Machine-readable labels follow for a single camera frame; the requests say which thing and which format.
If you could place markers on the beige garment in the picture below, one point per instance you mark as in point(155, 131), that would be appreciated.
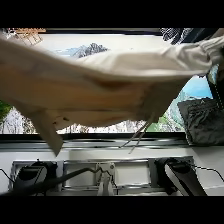
point(100, 86)

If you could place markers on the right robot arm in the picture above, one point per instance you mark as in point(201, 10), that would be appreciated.
point(183, 176)

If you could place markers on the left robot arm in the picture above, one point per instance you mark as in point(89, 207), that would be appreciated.
point(31, 175)

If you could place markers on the grey garment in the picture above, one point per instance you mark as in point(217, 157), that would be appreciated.
point(203, 121)

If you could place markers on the black patterned garment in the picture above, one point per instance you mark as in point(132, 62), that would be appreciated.
point(175, 34)

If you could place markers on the silver frame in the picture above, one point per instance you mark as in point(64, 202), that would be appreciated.
point(106, 173)

